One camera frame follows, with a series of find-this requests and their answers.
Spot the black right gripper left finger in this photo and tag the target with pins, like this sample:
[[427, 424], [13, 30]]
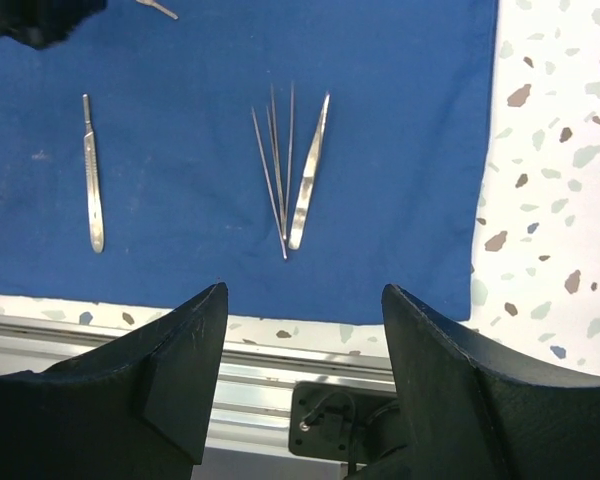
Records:
[[137, 407]]

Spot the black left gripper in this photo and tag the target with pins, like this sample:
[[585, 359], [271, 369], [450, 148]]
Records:
[[40, 24]]

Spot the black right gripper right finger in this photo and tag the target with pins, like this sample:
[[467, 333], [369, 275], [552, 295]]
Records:
[[476, 409]]

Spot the steel scalpel handle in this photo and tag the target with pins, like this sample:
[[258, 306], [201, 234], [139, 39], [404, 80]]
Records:
[[94, 206]]

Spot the steel tweezers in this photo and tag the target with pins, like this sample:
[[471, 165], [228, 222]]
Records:
[[309, 178]]

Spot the blue surgical drape cloth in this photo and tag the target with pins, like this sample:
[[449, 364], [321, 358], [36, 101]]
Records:
[[182, 189]]

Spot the steel surgical scissors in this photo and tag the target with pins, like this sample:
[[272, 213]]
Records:
[[156, 5]]

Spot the aluminium front rail frame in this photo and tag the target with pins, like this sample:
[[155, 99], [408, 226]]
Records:
[[252, 404]]

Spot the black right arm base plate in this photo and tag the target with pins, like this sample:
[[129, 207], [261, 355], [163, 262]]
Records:
[[363, 429]]

